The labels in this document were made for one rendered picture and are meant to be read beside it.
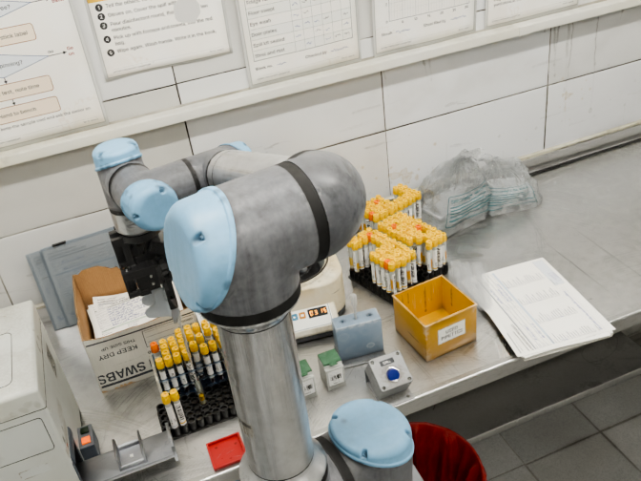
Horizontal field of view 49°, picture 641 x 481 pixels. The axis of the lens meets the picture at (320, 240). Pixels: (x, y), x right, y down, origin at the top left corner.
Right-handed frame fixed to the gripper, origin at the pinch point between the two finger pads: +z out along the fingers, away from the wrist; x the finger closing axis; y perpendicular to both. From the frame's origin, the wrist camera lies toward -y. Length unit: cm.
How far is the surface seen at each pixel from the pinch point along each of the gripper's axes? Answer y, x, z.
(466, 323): -57, 8, 20
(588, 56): -134, -50, -5
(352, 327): -33.8, 1.1, 16.8
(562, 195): -114, -33, 26
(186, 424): 4.4, 3.7, 23.6
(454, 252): -73, -24, 26
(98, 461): 21.8, 6.5, 22.1
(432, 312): -56, -4, 25
